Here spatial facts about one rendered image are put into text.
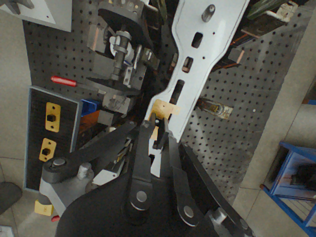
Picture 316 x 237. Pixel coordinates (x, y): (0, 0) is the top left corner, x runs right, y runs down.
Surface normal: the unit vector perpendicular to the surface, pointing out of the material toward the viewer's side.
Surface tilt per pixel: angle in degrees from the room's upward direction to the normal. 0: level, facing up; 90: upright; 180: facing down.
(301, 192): 0
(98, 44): 0
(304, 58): 0
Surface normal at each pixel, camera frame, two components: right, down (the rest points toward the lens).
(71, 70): -0.01, 0.27
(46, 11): -0.17, 0.85
